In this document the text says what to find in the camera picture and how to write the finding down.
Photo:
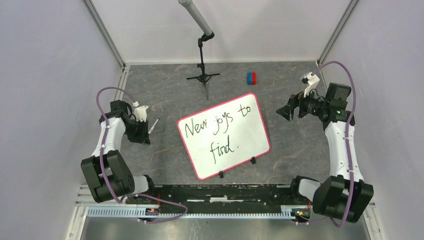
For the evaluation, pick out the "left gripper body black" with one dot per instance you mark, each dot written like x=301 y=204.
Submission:
x=136 y=131

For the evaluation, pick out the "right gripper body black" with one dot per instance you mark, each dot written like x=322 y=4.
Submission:
x=308 y=105

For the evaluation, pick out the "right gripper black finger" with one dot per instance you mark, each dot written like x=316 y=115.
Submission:
x=293 y=102
x=286 y=111

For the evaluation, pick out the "black white marker pen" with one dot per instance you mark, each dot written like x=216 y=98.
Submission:
x=153 y=126

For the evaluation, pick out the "whiteboard with pink frame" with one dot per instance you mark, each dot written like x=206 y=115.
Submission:
x=224 y=136

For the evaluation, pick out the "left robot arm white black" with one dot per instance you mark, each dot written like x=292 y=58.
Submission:
x=105 y=171

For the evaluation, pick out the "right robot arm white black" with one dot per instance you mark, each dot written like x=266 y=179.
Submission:
x=344 y=195

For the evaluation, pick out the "blue red eraser block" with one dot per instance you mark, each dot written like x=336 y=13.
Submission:
x=251 y=78

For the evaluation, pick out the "black tripod stand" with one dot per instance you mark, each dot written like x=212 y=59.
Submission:
x=203 y=77

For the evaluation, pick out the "grey microphone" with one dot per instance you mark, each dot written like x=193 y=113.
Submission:
x=197 y=16

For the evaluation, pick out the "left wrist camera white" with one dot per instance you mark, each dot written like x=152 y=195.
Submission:
x=140 y=112

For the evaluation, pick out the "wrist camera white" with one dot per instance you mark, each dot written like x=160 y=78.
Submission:
x=140 y=112
x=311 y=80

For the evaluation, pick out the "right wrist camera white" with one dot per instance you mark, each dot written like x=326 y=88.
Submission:
x=311 y=80

